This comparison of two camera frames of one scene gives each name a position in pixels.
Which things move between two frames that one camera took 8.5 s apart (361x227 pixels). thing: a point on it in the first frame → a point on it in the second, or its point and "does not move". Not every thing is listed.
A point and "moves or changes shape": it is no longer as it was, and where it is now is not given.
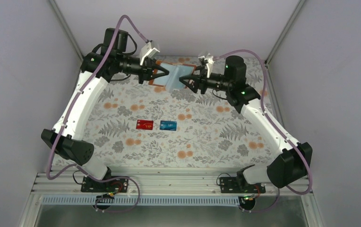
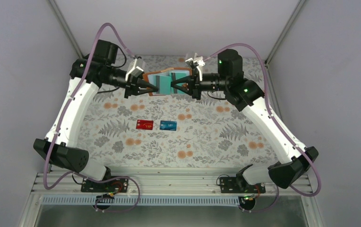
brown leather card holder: (171, 81) moves or changes shape
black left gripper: (143, 70) → (128, 86)
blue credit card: (168, 125) does not move
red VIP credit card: (144, 124) does not move
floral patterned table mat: (132, 123) does not move
